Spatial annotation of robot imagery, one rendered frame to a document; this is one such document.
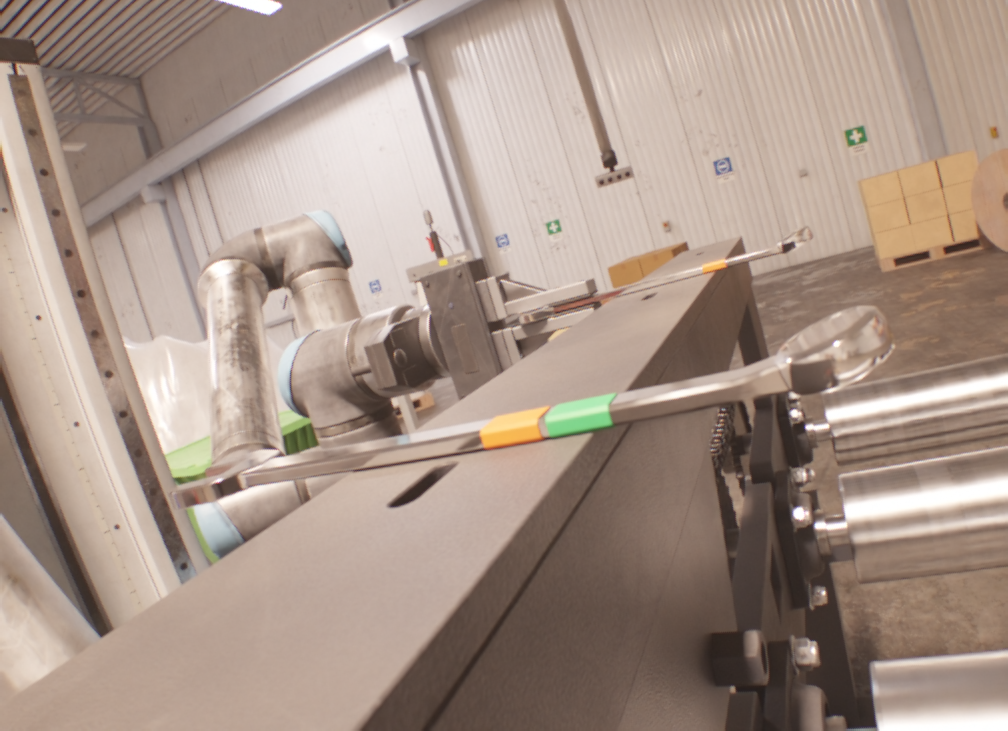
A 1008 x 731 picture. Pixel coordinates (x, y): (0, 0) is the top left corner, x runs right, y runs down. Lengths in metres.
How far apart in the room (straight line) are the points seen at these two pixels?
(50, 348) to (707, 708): 0.98
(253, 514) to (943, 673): 0.60
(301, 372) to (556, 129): 10.42
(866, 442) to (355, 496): 0.83
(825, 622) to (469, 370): 0.75
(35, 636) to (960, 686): 0.64
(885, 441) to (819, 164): 9.50
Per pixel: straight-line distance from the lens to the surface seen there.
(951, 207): 7.77
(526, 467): 0.16
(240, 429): 0.77
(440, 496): 0.16
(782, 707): 0.45
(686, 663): 0.28
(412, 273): 3.80
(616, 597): 0.18
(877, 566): 0.69
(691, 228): 10.44
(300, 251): 1.12
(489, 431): 0.19
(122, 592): 1.11
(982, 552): 0.70
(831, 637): 1.15
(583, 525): 0.16
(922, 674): 0.46
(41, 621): 0.61
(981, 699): 0.45
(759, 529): 0.59
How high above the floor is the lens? 1.22
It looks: 6 degrees down
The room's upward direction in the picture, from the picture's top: 17 degrees counter-clockwise
